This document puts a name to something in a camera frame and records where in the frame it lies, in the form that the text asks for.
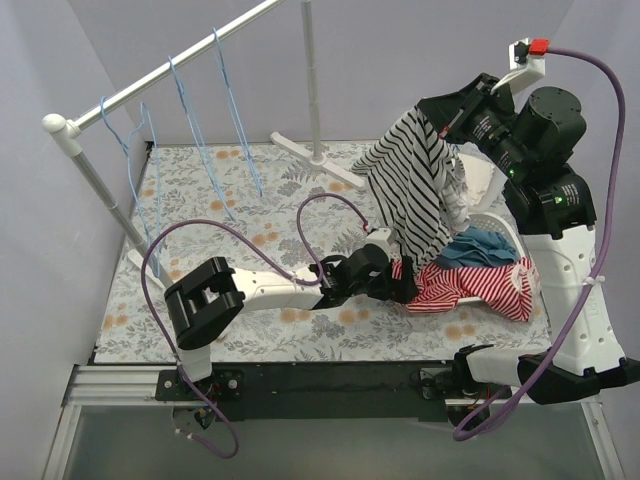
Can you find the blue wire hanger middle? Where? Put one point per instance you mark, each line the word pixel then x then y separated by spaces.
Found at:
pixel 197 136

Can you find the black white striped tank top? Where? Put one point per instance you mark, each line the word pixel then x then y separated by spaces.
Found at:
pixel 419 186

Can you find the pink white lace garment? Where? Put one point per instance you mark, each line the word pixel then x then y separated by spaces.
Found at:
pixel 525 278

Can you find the white oval laundry basket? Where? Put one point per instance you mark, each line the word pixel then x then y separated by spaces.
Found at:
pixel 492 222

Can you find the teal blue garment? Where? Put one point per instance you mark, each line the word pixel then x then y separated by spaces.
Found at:
pixel 477 248

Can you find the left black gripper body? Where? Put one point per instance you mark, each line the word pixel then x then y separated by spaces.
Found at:
pixel 405 282

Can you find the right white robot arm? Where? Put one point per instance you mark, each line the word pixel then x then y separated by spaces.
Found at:
pixel 555 216

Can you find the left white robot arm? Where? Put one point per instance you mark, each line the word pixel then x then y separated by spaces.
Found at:
pixel 203 304

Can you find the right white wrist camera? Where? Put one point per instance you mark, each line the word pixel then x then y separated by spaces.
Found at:
pixel 526 65

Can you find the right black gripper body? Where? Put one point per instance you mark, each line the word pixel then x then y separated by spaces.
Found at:
pixel 451 113

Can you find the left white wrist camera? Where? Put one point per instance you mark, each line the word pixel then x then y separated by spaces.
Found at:
pixel 382 237

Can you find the floral table mat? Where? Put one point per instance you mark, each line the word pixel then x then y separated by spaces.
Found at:
pixel 297 215

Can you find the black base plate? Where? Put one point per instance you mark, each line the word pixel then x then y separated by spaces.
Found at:
pixel 423 390

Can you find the red white striped garment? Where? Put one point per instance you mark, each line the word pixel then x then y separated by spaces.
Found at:
pixel 439 290

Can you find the white cloth in basket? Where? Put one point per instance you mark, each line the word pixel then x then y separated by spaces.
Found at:
pixel 484 182

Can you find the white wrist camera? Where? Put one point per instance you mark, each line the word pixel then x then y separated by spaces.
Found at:
pixel 526 65
pixel 382 237

